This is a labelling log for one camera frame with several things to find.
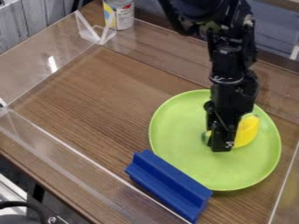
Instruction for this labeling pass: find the green plate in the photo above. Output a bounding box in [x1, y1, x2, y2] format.
[148, 89, 282, 191]

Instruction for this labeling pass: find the white labelled can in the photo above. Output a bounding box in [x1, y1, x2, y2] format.
[103, 0, 135, 31]

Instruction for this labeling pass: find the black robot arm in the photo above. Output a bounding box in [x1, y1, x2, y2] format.
[158, 0, 259, 152]

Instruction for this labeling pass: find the black cable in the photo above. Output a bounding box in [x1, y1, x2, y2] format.
[0, 199, 48, 224]

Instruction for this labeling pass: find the blue plastic block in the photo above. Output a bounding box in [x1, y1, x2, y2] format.
[126, 150, 212, 224]

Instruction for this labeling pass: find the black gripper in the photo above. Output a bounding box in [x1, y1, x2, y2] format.
[203, 70, 259, 152]

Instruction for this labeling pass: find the yellow toy banana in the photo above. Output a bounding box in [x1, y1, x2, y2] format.
[202, 114, 260, 149]

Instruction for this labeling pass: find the clear acrylic enclosure wall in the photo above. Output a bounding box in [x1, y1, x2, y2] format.
[0, 5, 299, 224]

